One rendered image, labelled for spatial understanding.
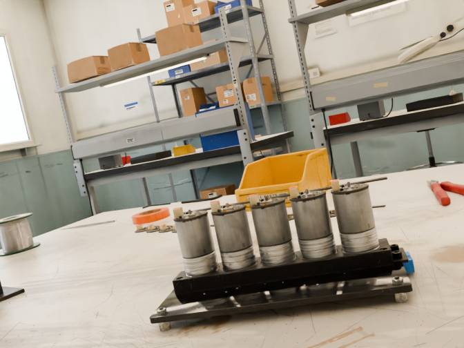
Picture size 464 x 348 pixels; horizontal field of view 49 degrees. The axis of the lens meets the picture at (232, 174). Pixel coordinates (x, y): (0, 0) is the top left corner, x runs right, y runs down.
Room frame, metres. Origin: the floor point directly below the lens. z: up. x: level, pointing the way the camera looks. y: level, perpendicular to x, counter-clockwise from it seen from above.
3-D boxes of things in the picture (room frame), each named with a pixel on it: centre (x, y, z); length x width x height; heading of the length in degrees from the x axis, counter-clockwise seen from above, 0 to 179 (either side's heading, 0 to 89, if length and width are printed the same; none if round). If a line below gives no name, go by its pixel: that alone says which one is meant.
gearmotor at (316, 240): (0.34, -0.05, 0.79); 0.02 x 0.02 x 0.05
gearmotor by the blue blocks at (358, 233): (0.33, -0.07, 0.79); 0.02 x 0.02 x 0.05
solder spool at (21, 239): (0.76, 0.34, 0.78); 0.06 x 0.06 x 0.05
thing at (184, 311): (0.33, -0.02, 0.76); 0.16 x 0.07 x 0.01; 77
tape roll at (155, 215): (0.79, 0.14, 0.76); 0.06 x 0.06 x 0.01
